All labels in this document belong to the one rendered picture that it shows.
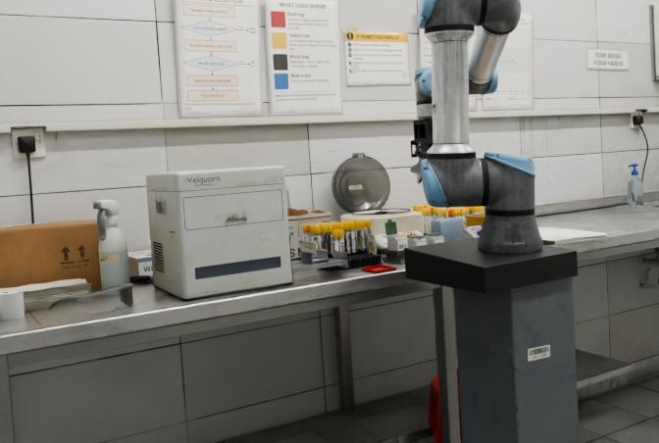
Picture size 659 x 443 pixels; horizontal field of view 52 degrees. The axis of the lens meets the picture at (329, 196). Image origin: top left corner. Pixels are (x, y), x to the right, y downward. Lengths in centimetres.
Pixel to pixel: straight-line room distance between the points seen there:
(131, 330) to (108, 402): 77
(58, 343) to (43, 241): 42
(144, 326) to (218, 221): 29
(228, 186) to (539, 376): 85
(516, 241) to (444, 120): 33
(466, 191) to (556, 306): 34
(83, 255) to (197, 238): 39
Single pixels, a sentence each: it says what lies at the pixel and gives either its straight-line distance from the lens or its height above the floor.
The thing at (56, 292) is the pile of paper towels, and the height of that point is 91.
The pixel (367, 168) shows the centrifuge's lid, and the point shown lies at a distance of 250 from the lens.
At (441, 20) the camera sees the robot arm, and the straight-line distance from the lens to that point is 161.
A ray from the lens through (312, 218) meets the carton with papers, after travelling 206.
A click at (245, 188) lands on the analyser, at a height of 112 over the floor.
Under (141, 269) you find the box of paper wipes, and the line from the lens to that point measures 202.
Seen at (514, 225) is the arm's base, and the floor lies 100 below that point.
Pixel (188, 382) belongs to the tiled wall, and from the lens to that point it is 236.
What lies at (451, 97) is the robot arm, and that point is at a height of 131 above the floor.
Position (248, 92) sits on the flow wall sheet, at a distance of 236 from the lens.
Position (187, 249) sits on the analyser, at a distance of 160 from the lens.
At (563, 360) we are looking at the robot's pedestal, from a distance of 173.
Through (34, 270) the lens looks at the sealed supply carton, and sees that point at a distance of 189.
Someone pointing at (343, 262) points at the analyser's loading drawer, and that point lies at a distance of 179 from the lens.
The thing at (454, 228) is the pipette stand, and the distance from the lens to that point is 213.
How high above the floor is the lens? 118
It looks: 3 degrees down
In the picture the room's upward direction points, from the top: 4 degrees counter-clockwise
